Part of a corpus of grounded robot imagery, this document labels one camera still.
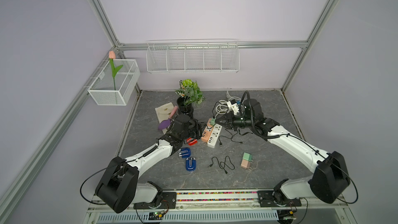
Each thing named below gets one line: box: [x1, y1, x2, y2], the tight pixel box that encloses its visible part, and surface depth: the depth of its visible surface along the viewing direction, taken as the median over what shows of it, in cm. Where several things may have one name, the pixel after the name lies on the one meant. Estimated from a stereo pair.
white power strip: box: [206, 123, 223, 149], surface depth 93 cm
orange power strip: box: [200, 117, 215, 143], surface depth 96 cm
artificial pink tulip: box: [108, 50, 124, 91], surface depth 85 cm
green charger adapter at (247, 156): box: [242, 151, 254, 162], surface depth 87 cm
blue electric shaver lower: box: [185, 156, 197, 172], surface depth 84 cm
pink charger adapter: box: [240, 158, 251, 170], surface depth 84 cm
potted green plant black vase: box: [174, 78, 206, 119], surface depth 89 cm
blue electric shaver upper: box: [177, 147, 192, 159], surface depth 88 cm
